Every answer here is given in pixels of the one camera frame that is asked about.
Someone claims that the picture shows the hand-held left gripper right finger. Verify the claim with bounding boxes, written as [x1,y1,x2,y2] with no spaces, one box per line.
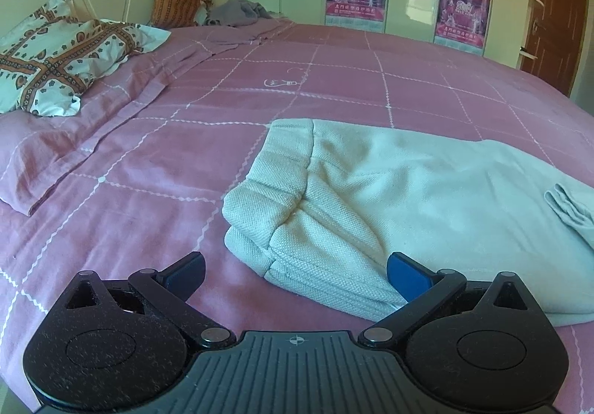
[359,251,533,350]

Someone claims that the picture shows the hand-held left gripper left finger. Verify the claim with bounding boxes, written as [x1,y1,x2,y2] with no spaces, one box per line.
[64,251,237,350]

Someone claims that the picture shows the white pants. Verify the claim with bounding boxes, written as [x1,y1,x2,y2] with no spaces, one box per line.
[222,118,594,327]

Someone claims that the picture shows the pink pillow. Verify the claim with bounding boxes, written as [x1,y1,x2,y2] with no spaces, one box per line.
[172,19,296,58]
[0,45,212,216]

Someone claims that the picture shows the bed with pink checked sheet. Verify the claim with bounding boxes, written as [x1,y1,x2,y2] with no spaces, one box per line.
[0,19,594,414]

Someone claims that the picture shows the white patterned pillow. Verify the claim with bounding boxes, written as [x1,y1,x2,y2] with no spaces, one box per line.
[0,0,172,117]

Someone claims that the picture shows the grey cloth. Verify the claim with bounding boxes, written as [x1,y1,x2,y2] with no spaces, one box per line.
[206,0,280,27]

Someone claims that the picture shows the brown wooden door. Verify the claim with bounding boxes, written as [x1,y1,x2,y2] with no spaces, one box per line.
[519,0,590,97]

